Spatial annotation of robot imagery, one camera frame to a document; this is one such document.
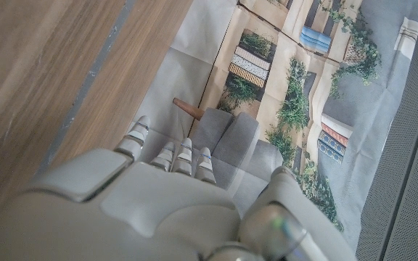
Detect printed room backdrop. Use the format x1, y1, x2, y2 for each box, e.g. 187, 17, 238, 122
132, 0, 418, 251

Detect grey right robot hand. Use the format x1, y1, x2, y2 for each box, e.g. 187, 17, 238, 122
0, 115, 357, 261

